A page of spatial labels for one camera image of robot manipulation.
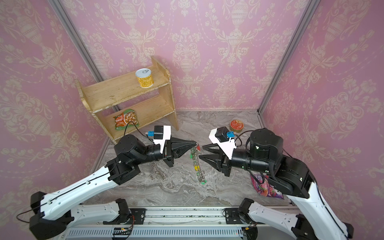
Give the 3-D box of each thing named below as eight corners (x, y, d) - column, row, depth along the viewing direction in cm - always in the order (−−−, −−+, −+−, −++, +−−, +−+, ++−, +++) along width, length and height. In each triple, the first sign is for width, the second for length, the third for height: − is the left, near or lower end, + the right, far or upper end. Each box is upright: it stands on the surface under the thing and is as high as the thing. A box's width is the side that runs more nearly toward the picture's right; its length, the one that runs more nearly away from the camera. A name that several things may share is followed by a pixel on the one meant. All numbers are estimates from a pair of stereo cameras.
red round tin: (230, 132, 110) (231, 129, 107) (229, 123, 116) (230, 119, 112) (243, 132, 110) (245, 129, 107) (241, 123, 116) (242, 119, 112)
